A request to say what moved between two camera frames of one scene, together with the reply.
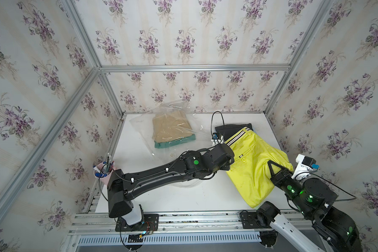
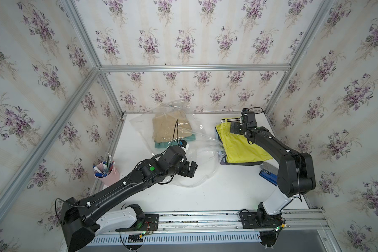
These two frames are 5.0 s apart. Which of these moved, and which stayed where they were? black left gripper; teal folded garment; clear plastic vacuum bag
Moved: black left gripper
Stayed: teal folded garment; clear plastic vacuum bag
